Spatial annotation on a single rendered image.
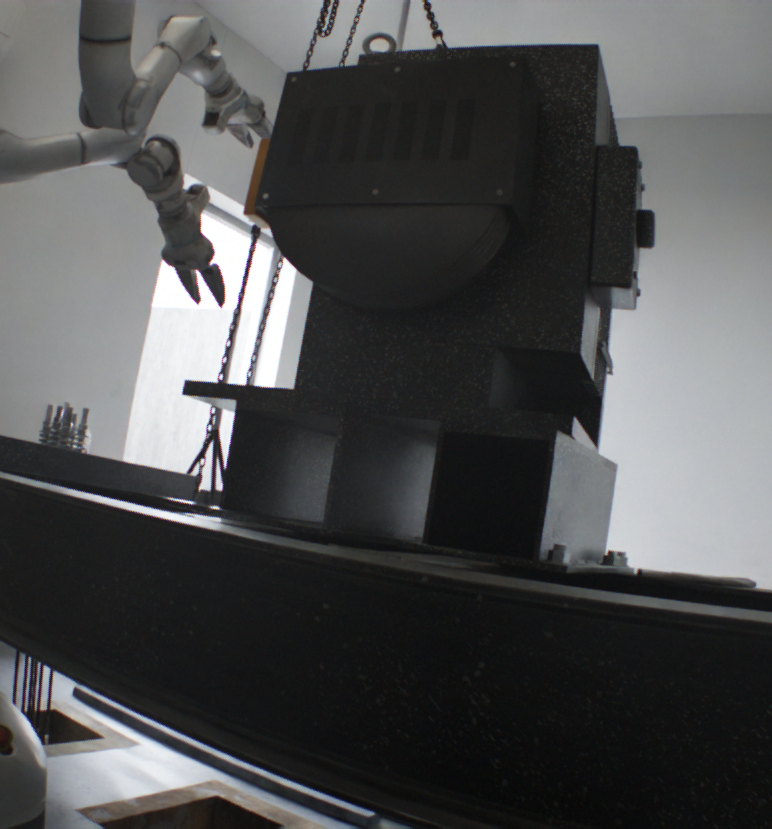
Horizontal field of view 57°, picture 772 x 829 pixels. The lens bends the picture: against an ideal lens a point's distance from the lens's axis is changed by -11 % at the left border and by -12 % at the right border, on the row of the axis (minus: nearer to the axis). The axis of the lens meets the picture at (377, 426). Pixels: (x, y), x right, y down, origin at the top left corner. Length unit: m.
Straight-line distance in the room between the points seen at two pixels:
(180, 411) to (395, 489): 6.92
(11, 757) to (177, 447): 7.42
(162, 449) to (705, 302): 5.91
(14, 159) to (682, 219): 3.16
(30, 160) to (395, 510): 0.89
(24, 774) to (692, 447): 3.05
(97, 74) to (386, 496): 0.87
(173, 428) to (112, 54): 7.27
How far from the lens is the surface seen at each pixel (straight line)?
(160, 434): 8.11
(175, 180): 1.37
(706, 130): 4.06
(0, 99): 3.04
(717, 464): 3.49
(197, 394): 1.49
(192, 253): 1.46
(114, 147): 1.34
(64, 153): 1.31
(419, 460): 1.50
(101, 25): 1.10
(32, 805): 1.03
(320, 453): 1.62
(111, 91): 1.14
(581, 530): 1.37
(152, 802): 1.74
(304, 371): 1.39
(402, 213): 1.27
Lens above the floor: 0.70
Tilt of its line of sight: 6 degrees up
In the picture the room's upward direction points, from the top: 9 degrees clockwise
